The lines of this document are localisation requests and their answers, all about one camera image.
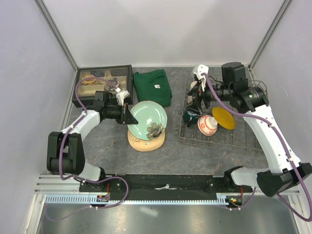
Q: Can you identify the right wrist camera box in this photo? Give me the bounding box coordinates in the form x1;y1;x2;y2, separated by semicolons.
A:
192;64;209;81

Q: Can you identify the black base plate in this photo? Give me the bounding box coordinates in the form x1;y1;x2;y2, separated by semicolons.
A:
79;173;253;202

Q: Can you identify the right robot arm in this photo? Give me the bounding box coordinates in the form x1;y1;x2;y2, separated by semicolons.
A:
187;62;312;197

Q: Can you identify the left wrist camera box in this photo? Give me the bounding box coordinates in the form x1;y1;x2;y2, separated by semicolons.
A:
115;88;130;106

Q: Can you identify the white orange patterned bowl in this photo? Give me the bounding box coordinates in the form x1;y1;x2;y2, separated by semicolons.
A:
197;115;218;136

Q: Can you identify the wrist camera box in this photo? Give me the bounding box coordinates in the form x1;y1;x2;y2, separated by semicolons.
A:
192;64;209;81
115;88;130;106

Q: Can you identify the yellow small plate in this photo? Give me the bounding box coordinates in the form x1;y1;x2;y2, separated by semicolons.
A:
212;107;236;130

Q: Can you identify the black compartment box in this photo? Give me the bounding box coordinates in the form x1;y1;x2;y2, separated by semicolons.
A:
72;64;134;108

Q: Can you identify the green folded t-shirt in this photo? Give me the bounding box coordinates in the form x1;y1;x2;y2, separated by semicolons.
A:
133;69;172;107

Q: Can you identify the beige bird pattern plate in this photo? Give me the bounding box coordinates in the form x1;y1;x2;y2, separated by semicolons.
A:
127;130;166;152

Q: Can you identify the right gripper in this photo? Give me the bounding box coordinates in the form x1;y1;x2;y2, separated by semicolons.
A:
183;77;233;116

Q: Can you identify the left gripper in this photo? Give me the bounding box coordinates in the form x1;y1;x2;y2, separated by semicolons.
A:
104;102;137;125

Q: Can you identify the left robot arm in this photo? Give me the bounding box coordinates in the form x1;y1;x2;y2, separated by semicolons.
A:
47;88;138;192

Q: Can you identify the gold bracelet coil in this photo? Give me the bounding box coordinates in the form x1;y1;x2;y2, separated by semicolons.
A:
81;74;97;86

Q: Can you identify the beige ceramic cup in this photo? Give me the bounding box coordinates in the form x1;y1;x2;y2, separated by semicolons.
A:
190;81;198;91

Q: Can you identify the light green flower plate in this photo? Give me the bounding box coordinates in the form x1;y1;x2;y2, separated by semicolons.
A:
128;100;168;141

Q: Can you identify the blue white cable duct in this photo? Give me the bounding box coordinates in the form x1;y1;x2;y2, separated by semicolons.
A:
44;194;230;205

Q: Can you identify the dark green mug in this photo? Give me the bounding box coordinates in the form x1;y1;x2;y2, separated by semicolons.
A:
183;109;201;127

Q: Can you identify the grey wire dish rack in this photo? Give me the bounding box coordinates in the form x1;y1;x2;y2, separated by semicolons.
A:
178;78;268;154

